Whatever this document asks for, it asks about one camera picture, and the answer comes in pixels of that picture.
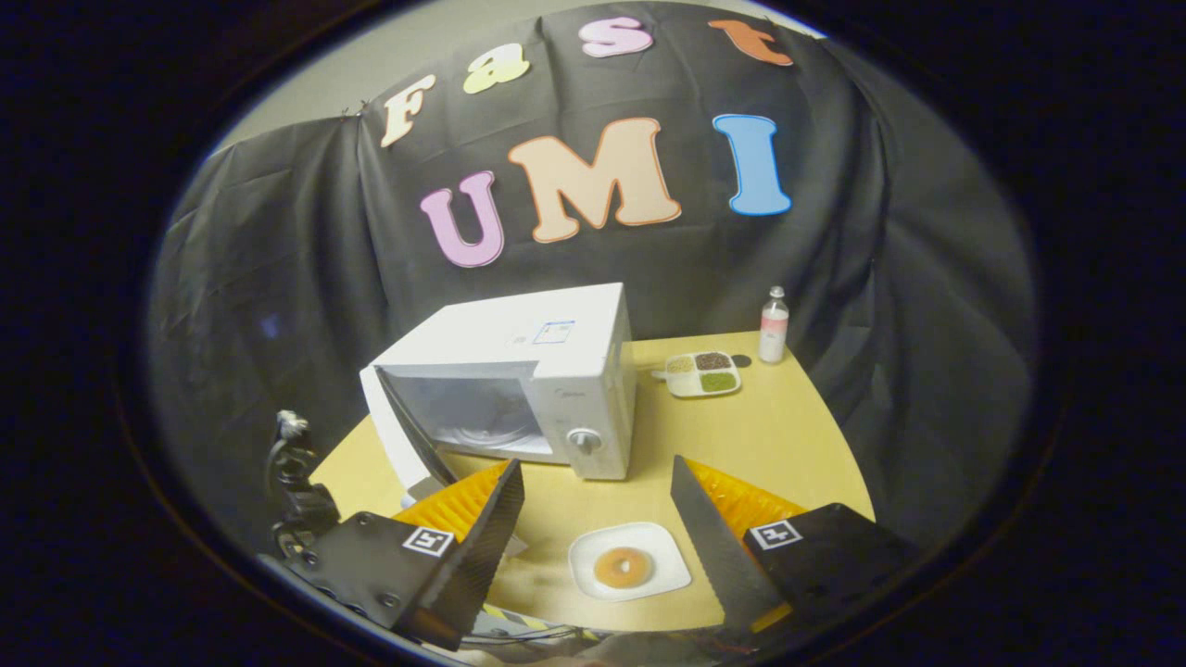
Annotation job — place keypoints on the brown glazed donut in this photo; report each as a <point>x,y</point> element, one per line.
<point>607,570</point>

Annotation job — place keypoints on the white square plate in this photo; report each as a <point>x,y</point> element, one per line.
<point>593,584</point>

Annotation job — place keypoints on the clear bottle with pink label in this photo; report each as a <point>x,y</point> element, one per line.
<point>774,338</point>

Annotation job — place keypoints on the white microwave oven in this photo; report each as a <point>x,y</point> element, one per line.
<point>593,371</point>

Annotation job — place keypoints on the black backdrop cloth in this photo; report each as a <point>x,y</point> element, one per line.
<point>880,278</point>

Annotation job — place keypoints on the white divided tray of grains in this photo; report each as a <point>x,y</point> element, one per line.
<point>681,385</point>

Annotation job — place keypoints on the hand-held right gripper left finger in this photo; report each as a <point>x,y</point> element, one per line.
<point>482,556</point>

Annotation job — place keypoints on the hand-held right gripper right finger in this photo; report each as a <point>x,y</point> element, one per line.
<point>713,547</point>

